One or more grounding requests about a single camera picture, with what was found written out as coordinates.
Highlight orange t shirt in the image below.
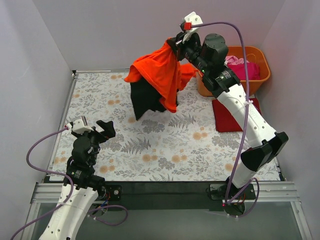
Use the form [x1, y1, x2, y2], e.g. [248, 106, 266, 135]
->
[124, 42, 198, 113]

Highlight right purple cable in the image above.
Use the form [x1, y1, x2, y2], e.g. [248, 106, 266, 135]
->
[191, 21, 261, 219]

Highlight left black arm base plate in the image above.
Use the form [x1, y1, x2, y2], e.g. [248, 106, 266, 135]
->
[96, 184, 123, 201]

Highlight orange plastic laundry basket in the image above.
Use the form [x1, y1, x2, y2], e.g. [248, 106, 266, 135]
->
[196, 46, 271, 97]

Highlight light pink garment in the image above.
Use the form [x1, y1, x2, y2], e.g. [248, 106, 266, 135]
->
[225, 55, 245, 65]

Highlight folded dark red t shirt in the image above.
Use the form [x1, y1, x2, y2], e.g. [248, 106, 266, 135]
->
[211, 97, 262, 133]

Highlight magenta pink t shirt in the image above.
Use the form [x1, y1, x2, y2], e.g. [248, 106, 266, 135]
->
[226, 61, 261, 80]

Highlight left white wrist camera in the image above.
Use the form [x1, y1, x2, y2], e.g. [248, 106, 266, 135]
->
[65, 115, 93, 135]

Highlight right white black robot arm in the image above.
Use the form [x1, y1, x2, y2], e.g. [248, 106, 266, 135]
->
[167, 32, 289, 199]

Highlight floral patterned table mat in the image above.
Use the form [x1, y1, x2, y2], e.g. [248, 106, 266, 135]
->
[66, 72, 249, 181]

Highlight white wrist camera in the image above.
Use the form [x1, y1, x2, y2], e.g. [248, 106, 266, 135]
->
[65, 115, 93, 135]
[180, 11, 203, 44]

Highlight aluminium frame rail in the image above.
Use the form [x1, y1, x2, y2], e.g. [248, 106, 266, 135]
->
[21, 181, 313, 240]

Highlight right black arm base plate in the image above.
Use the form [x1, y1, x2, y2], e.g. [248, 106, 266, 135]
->
[205, 179, 256, 200]

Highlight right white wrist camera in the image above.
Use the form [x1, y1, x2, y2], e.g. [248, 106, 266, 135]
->
[180, 11, 203, 44]

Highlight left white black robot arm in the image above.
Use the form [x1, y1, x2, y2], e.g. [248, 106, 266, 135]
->
[40, 116, 116, 240]

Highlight black t shirt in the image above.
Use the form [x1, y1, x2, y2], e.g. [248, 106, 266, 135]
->
[130, 78, 166, 121]

